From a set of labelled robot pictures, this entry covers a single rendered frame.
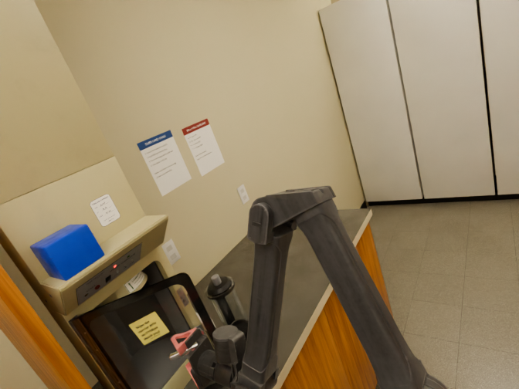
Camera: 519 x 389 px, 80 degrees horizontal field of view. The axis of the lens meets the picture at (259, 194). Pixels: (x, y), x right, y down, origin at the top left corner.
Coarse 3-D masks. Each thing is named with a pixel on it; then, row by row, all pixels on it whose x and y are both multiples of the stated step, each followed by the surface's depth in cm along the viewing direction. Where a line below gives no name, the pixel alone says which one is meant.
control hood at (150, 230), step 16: (144, 224) 88; (160, 224) 88; (112, 240) 85; (128, 240) 80; (144, 240) 86; (160, 240) 95; (112, 256) 77; (80, 272) 71; (96, 272) 75; (48, 288) 71; (64, 288) 68; (64, 304) 72; (80, 304) 78
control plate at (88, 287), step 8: (136, 248) 84; (136, 256) 88; (112, 264) 79; (120, 264) 83; (128, 264) 86; (104, 272) 78; (112, 272) 82; (120, 272) 86; (88, 280) 74; (96, 280) 77; (104, 280) 81; (80, 288) 73; (88, 288) 76; (80, 296) 75; (88, 296) 79
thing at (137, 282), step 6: (138, 276) 97; (144, 276) 100; (126, 282) 93; (132, 282) 95; (138, 282) 96; (144, 282) 98; (120, 288) 92; (126, 288) 93; (132, 288) 94; (138, 288) 95; (114, 294) 91; (120, 294) 92; (126, 294) 92; (108, 300) 91; (96, 306) 92
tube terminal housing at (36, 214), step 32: (32, 192) 74; (64, 192) 79; (96, 192) 86; (128, 192) 93; (0, 224) 69; (32, 224) 74; (64, 224) 79; (96, 224) 85; (128, 224) 92; (32, 256) 73; (160, 256) 100; (32, 288) 81; (64, 320) 79
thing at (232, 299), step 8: (232, 280) 110; (208, 296) 107; (216, 296) 105; (224, 296) 105; (232, 296) 108; (216, 304) 108; (224, 304) 107; (232, 304) 108; (240, 304) 112; (224, 312) 108; (232, 312) 109; (240, 312) 111; (224, 320) 110; (232, 320) 109; (240, 320) 111; (248, 320) 115; (240, 328) 111
